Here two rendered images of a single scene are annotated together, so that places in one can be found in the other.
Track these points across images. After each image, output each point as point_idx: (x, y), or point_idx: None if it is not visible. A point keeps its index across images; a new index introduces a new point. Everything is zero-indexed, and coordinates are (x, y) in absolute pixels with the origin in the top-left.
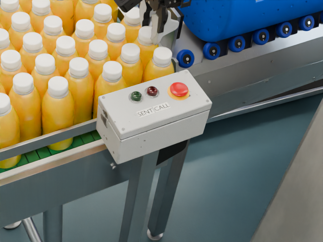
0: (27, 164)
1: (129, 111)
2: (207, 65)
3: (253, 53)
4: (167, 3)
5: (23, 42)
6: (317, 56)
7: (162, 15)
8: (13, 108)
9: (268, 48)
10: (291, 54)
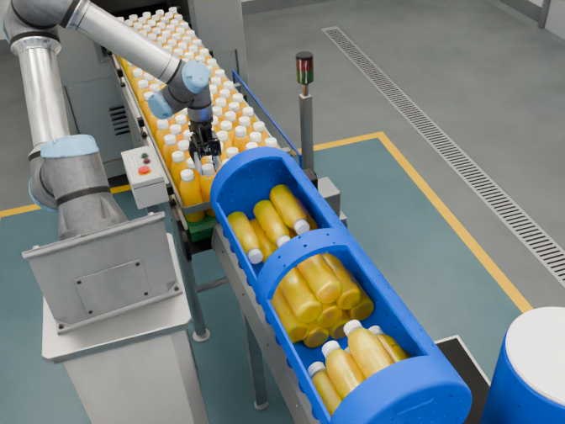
0: (163, 170)
1: (135, 154)
2: (225, 238)
3: (238, 268)
4: (192, 143)
5: None
6: (260, 343)
7: (188, 146)
8: (165, 133)
9: (244, 279)
10: (251, 310)
